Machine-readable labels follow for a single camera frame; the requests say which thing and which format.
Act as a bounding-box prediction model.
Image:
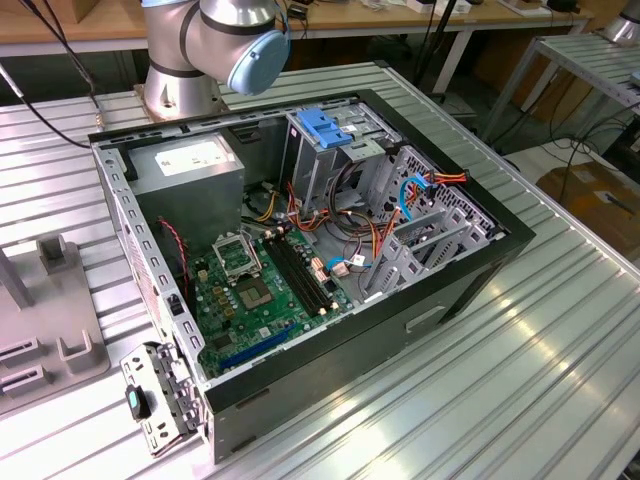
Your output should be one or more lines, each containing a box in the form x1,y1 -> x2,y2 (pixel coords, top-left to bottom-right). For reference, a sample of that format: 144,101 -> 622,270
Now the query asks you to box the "multicoloured power wire bundle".
240,159 -> 401,281

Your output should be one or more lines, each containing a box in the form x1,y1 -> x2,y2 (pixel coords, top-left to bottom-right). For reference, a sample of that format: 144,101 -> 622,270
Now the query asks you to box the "small brown cardboard box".
74,0 -> 147,24

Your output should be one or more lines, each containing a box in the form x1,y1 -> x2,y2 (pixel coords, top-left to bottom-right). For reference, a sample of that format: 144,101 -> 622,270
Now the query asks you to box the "metal slat side table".
480,32 -> 640,146

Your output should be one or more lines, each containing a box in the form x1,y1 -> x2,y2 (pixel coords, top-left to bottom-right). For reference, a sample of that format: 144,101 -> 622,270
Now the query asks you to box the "silver power supply box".
127,132 -> 247,242

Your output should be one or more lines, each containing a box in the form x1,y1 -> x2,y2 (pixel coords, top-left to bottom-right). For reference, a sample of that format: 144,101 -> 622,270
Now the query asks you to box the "small white box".
407,0 -> 474,15

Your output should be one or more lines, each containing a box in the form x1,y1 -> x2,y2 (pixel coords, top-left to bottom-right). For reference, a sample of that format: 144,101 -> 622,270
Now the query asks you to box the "green motherboard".
188,224 -> 357,381

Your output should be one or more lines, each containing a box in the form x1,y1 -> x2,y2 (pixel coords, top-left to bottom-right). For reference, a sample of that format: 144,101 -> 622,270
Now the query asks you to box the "black open PC case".
87,88 -> 537,465

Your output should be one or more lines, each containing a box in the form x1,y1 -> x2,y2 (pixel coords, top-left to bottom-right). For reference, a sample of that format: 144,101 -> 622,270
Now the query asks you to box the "black RAM slot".
276,234 -> 331,311
263,238 -> 318,317
282,232 -> 337,308
269,236 -> 325,315

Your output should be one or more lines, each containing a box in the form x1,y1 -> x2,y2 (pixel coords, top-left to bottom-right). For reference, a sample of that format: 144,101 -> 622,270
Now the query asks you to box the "blue motherboard data wire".
327,255 -> 374,275

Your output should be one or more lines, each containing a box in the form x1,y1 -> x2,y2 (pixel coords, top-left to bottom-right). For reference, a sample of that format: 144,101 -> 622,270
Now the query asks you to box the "black latch with teal button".
124,383 -> 154,424

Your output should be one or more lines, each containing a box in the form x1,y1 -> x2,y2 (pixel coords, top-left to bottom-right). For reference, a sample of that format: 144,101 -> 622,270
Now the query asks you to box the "black case fan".
153,214 -> 195,304

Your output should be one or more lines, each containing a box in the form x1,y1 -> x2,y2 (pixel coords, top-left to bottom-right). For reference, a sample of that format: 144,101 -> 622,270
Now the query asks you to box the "large brown cardboard box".
537,159 -> 640,257

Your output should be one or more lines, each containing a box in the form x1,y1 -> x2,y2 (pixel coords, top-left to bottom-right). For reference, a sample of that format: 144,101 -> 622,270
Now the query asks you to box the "blue expansion slot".
218,322 -> 298,372

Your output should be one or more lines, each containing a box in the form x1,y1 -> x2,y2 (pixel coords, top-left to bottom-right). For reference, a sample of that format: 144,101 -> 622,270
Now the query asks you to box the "hinged metal case bracket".
119,339 -> 209,459

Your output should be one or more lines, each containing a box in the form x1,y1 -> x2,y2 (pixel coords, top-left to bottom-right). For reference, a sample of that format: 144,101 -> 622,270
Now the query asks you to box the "power wire with black connector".
426,168 -> 470,187

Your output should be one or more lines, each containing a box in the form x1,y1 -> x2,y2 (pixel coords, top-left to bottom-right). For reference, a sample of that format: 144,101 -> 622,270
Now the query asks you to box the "CPU socket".
235,277 -> 277,312

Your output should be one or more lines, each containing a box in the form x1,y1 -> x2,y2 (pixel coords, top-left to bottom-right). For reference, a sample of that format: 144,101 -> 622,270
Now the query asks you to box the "blue plastic drive latch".
295,108 -> 356,151

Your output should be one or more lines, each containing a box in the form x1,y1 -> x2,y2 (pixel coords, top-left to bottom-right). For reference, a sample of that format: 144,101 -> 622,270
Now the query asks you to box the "metal socket cover frame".
211,231 -> 263,285

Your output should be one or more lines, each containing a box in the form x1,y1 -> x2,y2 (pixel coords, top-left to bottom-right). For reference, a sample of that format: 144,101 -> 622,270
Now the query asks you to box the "wooden desk with white frame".
0,0 -> 596,96

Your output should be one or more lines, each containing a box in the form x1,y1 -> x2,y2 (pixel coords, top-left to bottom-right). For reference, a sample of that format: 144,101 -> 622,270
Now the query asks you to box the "silver disk bay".
360,144 -> 507,306

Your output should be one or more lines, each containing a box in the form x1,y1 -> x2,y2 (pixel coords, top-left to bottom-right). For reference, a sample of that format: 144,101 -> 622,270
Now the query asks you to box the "grey parts rack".
0,233 -> 112,414

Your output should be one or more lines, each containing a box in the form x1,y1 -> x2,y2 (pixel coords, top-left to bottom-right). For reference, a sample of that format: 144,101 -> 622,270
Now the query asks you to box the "black loose robot cable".
0,0 -> 106,150

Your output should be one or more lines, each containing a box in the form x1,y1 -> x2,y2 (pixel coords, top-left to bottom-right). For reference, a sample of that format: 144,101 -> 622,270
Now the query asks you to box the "silver drive cage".
278,95 -> 405,214

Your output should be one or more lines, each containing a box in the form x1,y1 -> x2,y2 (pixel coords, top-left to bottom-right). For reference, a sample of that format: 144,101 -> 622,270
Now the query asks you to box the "red black fan wire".
157,215 -> 190,299

